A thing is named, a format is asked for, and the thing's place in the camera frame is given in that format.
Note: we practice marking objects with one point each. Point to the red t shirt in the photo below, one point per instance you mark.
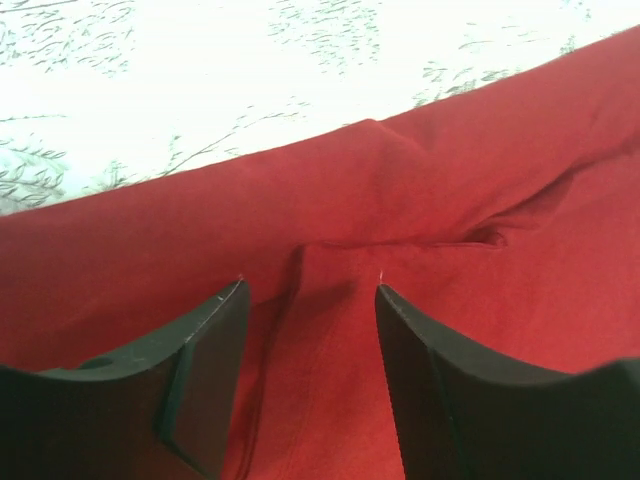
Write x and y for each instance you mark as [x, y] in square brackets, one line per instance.
[510, 213]

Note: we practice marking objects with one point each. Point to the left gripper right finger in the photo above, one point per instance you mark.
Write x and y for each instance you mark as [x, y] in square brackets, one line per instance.
[464, 411]

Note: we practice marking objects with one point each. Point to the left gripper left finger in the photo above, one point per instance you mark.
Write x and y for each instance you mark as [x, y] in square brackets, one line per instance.
[158, 407]

